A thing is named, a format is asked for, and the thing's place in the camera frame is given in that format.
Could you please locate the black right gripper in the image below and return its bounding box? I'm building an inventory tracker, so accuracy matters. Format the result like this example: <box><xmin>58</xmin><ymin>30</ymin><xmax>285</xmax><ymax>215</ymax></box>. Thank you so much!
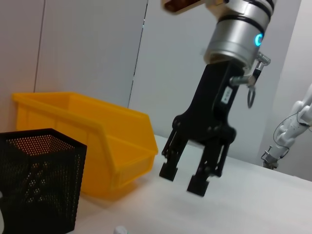
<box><xmin>158</xmin><ymin>61</ymin><xmax>237</xmax><ymax>197</ymax></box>

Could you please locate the black mesh pen holder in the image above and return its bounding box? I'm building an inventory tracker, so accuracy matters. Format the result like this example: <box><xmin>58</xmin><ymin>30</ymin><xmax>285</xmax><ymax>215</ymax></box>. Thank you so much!
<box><xmin>0</xmin><ymin>127</ymin><xmax>88</xmax><ymax>233</ymax></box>

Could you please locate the yellow plastic storage bin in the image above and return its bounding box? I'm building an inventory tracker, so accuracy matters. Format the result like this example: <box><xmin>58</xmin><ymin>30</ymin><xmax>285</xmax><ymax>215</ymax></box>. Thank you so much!
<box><xmin>11</xmin><ymin>91</ymin><xmax>159</xmax><ymax>202</ymax></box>

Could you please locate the white humanoid robot figure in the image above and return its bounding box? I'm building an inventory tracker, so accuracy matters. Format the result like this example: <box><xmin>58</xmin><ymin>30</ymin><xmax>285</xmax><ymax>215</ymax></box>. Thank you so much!
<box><xmin>261</xmin><ymin>82</ymin><xmax>312</xmax><ymax>171</ymax></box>

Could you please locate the grey gripper cable with plugs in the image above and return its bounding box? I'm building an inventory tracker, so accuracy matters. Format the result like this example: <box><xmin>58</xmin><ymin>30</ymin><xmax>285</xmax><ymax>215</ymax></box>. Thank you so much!
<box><xmin>230</xmin><ymin>50</ymin><xmax>272</xmax><ymax>110</ymax></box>

